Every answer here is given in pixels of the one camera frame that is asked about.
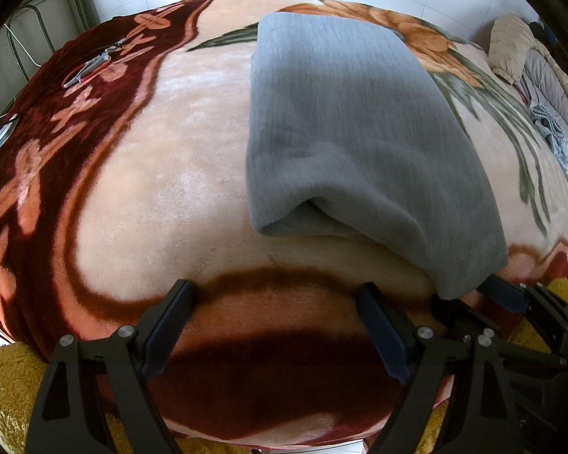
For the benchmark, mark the small grey device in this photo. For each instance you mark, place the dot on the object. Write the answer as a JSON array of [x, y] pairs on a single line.
[[2, 136]]

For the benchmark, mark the beige padded jacket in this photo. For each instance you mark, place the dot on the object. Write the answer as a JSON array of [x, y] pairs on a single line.
[[516, 47]]

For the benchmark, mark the grey scissors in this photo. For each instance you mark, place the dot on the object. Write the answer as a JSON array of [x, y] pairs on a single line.
[[87, 68]]

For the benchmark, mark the floral plush blanket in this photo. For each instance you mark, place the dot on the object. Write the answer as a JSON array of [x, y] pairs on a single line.
[[170, 175]]

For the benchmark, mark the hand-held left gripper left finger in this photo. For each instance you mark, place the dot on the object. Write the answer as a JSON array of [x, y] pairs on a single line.
[[168, 333]]

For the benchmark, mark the grey pants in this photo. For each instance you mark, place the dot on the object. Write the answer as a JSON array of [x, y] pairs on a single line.
[[350, 127]]

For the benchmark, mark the grey quilted cloth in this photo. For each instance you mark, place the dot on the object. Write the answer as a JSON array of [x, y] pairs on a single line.
[[549, 90]]

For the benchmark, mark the yellow fluffy rug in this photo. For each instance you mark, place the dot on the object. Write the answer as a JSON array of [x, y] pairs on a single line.
[[9, 373]]

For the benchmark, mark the patterned grey white cloth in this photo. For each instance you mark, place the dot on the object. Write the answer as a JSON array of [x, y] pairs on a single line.
[[546, 127]]

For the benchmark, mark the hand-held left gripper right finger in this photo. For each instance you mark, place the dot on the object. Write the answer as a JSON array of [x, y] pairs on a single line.
[[383, 335]]

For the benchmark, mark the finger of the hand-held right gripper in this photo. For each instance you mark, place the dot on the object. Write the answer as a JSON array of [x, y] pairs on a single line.
[[501, 293], [454, 317]]

